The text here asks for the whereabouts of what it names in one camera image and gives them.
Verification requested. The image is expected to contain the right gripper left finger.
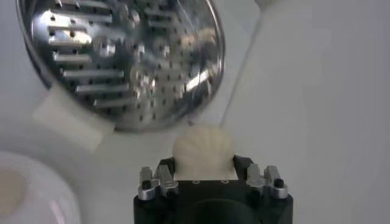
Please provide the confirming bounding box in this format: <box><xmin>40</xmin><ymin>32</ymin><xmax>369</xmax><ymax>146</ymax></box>
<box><xmin>138</xmin><ymin>157</ymin><xmax>180</xmax><ymax>201</ymax></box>

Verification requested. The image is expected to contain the round white plate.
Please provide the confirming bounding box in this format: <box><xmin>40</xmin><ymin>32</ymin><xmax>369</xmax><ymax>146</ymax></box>
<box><xmin>0</xmin><ymin>150</ymin><xmax>82</xmax><ymax>224</ymax></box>

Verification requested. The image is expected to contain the stainless steel steamer basket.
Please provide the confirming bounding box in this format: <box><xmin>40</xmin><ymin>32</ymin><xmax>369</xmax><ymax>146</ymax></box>
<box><xmin>16</xmin><ymin>0</ymin><xmax>226</xmax><ymax>153</ymax></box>

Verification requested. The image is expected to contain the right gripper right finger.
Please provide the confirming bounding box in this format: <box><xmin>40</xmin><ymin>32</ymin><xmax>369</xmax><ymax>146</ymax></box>
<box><xmin>233</xmin><ymin>155</ymin><xmax>289</xmax><ymax>200</ymax></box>

